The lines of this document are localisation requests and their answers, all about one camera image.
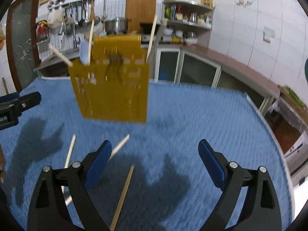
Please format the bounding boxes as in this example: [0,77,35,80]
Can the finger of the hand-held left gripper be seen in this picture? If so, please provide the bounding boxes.
[0,91,42,116]
[0,92,22,103]

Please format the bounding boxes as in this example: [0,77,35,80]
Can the stack of bowls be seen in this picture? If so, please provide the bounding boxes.
[164,28,199,46]

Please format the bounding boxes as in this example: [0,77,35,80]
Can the wooden cutting board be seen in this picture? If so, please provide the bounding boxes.
[126,0,157,33]

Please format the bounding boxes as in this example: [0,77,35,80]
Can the yellow perforated utensil holder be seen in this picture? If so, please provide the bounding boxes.
[69,34,151,124]

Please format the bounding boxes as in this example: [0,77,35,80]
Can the light blue plastic spoon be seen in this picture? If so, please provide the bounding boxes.
[79,41,90,65]

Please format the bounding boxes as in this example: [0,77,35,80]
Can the brown frosted glass door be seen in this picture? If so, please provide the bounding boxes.
[6,0,42,90]

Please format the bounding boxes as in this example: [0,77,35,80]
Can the blue knitted blanket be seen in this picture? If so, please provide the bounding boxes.
[0,77,293,231]

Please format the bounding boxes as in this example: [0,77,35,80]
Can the white wall outlet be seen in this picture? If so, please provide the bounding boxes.
[263,26,275,43]

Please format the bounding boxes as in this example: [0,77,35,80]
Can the steel faucet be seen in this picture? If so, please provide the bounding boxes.
[72,28,79,49]

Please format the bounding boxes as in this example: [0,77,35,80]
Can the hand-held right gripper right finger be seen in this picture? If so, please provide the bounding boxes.
[198,139,282,231]

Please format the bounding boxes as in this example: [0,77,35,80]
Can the steel wall utensil rack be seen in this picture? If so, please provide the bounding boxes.
[49,0,95,11]

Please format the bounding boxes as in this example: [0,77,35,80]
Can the green vegetables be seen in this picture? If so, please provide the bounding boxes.
[285,87,306,106]

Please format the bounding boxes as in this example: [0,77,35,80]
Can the small plastic covered table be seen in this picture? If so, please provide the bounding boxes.
[265,96,308,154]

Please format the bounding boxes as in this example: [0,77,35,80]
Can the steel cooking pot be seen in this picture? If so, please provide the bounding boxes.
[105,17,128,34]

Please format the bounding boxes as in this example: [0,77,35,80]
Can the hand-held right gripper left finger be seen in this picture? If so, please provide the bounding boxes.
[27,140,113,231]

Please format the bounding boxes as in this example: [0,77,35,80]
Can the grey corner shelf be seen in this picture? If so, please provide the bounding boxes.
[162,0,214,46]

